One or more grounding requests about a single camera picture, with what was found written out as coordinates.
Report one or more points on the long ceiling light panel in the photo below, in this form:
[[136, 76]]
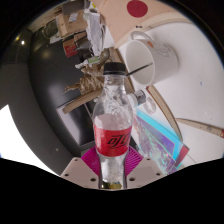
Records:
[[20, 140]]

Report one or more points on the brown wooden sculpture model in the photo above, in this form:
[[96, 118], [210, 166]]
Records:
[[87, 83]]

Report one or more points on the dark wall screen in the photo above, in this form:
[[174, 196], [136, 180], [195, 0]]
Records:
[[80, 126]]

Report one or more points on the wooden ruler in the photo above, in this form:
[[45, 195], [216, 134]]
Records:
[[165, 111]]

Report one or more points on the clear red-labelled drink bottle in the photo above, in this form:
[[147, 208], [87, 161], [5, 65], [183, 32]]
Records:
[[112, 140]]

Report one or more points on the dark stirring stick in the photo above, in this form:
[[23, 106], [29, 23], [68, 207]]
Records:
[[140, 69]]

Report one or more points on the thin wooden stick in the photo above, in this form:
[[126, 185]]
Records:
[[200, 126]]

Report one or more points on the small white paint jar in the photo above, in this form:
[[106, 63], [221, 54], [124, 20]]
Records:
[[137, 98]]

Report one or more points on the small green-labelled bottle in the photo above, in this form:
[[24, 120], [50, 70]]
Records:
[[90, 61]]

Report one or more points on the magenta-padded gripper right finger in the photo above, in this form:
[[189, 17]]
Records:
[[145, 170]]

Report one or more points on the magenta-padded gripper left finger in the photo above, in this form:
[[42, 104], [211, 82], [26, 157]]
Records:
[[80, 170]]

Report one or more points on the red box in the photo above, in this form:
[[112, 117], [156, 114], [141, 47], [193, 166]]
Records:
[[70, 50]]

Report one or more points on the white ceramic mug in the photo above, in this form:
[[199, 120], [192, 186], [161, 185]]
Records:
[[161, 60]]

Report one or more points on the grey printed newspaper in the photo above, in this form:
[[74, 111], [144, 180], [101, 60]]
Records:
[[96, 33]]

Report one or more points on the recessed ceiling spotlights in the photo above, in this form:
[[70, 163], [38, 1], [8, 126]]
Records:
[[22, 42]]

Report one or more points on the flat round red coaster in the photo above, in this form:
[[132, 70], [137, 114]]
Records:
[[137, 8]]

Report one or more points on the brown cardboard box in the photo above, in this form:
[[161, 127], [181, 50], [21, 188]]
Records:
[[71, 26]]

